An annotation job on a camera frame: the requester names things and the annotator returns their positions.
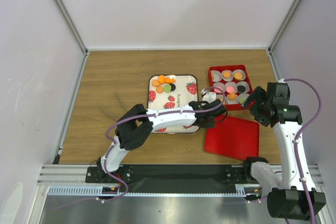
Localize white strawberry tray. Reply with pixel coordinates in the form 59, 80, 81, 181
145, 74, 201, 134

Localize red box lid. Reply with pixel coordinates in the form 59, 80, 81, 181
204, 116, 260, 161

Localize cable duct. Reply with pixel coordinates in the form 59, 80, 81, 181
48, 185, 122, 197
235, 184, 266, 197

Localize right cable duct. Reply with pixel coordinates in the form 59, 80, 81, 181
235, 184, 266, 197

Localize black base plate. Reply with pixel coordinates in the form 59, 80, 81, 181
86, 164, 260, 194

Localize white paper cup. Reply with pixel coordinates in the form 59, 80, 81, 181
216, 94, 227, 104
225, 82, 237, 94
233, 69, 246, 81
227, 95, 238, 105
238, 93, 250, 103
213, 82, 226, 93
210, 70, 223, 83
237, 81, 250, 93
222, 70, 234, 82

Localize left cable duct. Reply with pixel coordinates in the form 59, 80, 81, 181
48, 185, 122, 197

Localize green cookie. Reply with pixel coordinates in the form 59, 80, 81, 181
239, 97, 247, 104
163, 84, 172, 93

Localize orange swirl cookie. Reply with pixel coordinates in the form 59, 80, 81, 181
227, 93, 237, 101

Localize red cookie box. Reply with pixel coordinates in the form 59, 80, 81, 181
208, 65, 253, 111

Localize plain orange round cookie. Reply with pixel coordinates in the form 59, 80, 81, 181
155, 86, 164, 93

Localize pink cookie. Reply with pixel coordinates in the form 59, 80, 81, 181
215, 87, 223, 93
226, 86, 235, 93

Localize metal serving tongs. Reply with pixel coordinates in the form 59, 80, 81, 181
97, 91, 129, 121

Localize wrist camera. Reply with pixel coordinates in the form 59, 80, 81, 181
266, 82, 290, 103
202, 91, 216, 103

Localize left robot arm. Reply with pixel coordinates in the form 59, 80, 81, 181
97, 99, 227, 183

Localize waffle cookie top left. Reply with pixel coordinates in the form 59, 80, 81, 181
152, 79, 161, 87

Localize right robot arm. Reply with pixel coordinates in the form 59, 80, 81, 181
241, 79, 326, 223

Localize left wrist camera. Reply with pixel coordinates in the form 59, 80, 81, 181
202, 91, 216, 103

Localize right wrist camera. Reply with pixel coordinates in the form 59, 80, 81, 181
266, 82, 290, 103

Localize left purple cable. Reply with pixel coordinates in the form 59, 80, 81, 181
101, 87, 228, 204

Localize orange flower cookie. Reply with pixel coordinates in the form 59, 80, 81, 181
222, 71, 232, 79

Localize orange fish cookie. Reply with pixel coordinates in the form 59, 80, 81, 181
164, 78, 176, 84

